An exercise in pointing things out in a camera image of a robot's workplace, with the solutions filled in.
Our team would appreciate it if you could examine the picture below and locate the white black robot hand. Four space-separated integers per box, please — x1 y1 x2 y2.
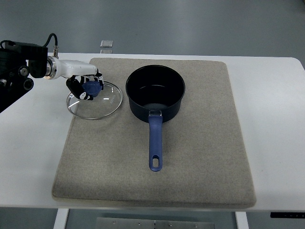
44 56 104 100

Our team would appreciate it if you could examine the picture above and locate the glass lid blue knob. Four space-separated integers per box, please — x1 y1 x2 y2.
66 81 123 120

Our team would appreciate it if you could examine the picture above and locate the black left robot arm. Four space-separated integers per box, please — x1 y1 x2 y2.
0 33 58 112

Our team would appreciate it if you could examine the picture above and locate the small clear floor plate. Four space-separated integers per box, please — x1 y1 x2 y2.
100 40 113 48

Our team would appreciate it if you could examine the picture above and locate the dark blue saucepan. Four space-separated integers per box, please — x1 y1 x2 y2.
125 65 185 172

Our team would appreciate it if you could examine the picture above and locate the white table leg left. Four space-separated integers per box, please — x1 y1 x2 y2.
53 208 69 229

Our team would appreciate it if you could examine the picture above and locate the white table leg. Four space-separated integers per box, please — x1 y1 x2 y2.
53 208 69 229
235 211 249 229

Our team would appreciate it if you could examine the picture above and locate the beige felt mat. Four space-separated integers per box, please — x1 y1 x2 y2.
52 58 256 208

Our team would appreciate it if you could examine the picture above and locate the white table leg right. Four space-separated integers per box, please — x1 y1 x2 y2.
235 211 249 229

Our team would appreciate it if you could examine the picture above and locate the black desk control panel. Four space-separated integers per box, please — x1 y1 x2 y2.
270 212 305 219

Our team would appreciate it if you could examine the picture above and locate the metal base plate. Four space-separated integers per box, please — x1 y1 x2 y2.
95 217 215 229

